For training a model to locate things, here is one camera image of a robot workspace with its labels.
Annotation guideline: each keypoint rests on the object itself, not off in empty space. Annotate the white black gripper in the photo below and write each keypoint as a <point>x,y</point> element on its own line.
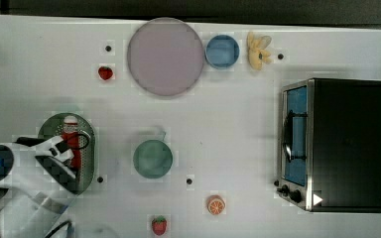
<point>52,154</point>

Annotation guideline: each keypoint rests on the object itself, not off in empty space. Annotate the red plush ketchup bottle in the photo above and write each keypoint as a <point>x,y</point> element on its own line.
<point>70,135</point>

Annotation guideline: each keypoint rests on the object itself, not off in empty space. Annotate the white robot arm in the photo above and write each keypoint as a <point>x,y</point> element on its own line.
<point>42,186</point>

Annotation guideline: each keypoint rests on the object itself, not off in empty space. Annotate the green oval strainer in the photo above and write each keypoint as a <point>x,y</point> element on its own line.
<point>54,127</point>

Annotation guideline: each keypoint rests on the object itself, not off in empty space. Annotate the small red strawberry toy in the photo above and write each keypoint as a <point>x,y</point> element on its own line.
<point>105,72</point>

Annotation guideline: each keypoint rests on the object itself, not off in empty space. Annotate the strawberry toy with leaves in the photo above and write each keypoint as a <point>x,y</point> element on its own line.
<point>159,225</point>

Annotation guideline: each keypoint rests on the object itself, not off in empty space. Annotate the large grey round plate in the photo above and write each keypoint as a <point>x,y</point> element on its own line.
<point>165,57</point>

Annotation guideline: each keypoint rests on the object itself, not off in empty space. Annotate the orange slice toy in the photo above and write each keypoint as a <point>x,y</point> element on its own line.
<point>215,205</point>

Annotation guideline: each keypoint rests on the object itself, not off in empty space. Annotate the blue cup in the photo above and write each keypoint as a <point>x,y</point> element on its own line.
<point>222,51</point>

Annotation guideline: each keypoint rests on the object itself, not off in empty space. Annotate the yellow plush banana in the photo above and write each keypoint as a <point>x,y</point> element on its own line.
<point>257,50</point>

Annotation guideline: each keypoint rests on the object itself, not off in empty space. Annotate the silver black toaster oven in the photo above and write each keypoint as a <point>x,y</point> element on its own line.
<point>330,145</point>

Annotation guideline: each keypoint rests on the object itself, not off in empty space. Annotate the teal mug with handle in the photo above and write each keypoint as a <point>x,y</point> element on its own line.
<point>153,158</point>

